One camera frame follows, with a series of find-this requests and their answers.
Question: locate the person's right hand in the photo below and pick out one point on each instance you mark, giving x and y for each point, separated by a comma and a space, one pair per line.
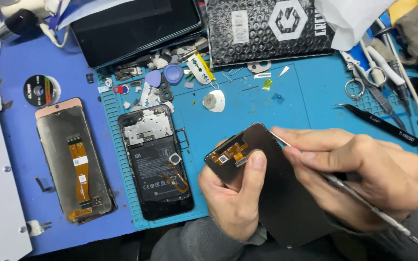
376, 177

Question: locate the person's left hand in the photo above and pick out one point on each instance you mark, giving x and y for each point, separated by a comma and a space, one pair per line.
230, 210

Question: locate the thin metal pry tool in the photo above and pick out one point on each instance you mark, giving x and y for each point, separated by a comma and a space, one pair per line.
362, 201

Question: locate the black phone display panel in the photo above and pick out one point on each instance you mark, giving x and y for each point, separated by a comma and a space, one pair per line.
285, 206

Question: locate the black tweezers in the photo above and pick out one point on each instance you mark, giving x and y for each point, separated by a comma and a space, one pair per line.
383, 125

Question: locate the black SIM tray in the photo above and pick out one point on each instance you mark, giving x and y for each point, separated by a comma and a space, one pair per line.
183, 139

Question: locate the open smartphone with black battery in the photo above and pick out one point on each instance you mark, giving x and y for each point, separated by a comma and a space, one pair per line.
154, 166

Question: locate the metal scissors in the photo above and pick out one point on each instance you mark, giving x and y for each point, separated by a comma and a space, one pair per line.
361, 74

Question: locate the black metal screwdriver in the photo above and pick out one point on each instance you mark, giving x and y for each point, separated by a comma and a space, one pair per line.
396, 72

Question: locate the white plastic pick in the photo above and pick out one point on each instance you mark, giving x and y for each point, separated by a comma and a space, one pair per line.
214, 101

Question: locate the blue silicone repair mat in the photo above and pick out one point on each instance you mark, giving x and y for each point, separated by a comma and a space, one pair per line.
303, 94

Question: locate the blue tape piece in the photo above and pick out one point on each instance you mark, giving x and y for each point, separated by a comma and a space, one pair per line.
278, 98

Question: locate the yellow-green tape piece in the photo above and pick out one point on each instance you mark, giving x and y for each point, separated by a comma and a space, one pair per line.
267, 84

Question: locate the white sticker strip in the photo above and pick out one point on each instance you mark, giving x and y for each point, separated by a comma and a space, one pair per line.
262, 75

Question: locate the heap of small phone parts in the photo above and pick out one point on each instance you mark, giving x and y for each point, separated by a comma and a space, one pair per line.
151, 96

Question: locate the white triangular scrap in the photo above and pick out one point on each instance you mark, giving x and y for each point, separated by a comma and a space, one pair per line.
283, 71

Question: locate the metal razor blade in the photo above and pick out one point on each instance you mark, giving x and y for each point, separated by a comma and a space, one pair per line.
199, 70

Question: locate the blue round opening pick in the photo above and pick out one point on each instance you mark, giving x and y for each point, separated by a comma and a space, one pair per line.
173, 74

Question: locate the blue triangular pick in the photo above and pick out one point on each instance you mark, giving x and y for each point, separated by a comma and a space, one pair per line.
153, 78

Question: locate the white plastic bag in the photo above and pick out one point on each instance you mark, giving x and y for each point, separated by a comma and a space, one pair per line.
347, 21

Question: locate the phone display with orange flex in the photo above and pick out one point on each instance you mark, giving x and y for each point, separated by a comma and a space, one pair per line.
60, 159

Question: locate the black bubble wrap bag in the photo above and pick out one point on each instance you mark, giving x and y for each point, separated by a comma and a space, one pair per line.
259, 32

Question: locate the black flex strip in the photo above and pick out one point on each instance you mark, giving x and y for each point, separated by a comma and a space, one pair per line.
44, 186

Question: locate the small black chip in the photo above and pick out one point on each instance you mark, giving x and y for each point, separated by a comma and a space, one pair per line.
89, 78

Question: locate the white plastic clip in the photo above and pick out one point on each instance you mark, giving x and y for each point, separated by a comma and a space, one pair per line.
35, 228

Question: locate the large black screen panel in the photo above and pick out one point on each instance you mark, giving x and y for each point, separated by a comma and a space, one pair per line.
132, 29

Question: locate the black power adapter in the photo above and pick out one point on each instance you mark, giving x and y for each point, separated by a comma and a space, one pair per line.
22, 21

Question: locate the metal bracket plate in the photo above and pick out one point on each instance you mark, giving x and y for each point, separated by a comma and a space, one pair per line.
259, 67

